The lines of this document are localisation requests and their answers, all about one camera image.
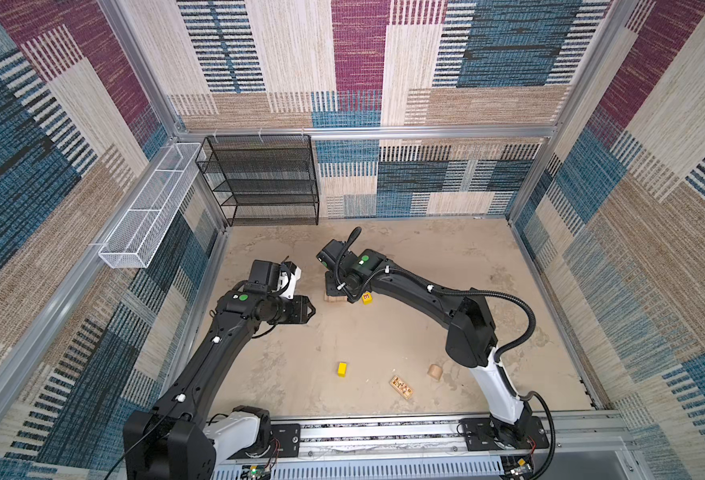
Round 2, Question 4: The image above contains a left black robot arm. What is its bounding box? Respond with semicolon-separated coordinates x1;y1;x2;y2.
122;260;316;479

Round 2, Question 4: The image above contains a small wood cylinder block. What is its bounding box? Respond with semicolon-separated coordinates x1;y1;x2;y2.
428;364;444;381

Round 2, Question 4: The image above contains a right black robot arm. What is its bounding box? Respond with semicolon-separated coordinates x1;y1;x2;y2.
316;229;537;447

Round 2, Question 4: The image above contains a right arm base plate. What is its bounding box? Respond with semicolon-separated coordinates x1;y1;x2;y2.
458;416;551;451

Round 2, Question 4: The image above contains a patterned wood block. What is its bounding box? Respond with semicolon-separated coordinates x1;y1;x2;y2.
390;375;414;400

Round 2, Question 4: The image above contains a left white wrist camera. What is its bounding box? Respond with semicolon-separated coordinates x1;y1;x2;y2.
278;260;302;300

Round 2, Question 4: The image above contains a black corrugated cable hose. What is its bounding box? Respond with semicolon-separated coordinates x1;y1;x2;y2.
332;226;557;480

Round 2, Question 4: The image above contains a white wire mesh basket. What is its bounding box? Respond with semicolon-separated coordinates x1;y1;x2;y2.
98;143;202;269

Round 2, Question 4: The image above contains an aluminium front rail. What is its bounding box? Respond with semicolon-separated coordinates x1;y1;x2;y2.
208;411;647;479

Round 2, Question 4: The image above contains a black wire shelf rack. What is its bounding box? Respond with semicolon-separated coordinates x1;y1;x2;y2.
198;135;320;227

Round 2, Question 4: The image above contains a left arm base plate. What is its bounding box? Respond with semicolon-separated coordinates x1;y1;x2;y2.
228;423;302;462

